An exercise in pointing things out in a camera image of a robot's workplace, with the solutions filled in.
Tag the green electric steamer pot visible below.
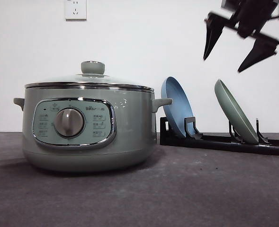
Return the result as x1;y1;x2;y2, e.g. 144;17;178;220
13;87;172;173

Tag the black plate rack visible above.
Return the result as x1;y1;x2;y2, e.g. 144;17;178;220
160;117;279;155

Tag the white wall socket left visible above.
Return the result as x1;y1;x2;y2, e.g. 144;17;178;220
65;0;87;22

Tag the blue plate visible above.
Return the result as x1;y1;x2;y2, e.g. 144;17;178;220
161;76;194;136

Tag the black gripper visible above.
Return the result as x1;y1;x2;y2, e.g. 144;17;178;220
203;0;279;72

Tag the green plate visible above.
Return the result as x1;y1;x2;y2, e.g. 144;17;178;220
215;79;259;145

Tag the glass steamer lid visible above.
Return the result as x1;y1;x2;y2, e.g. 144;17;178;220
25;61;154;92

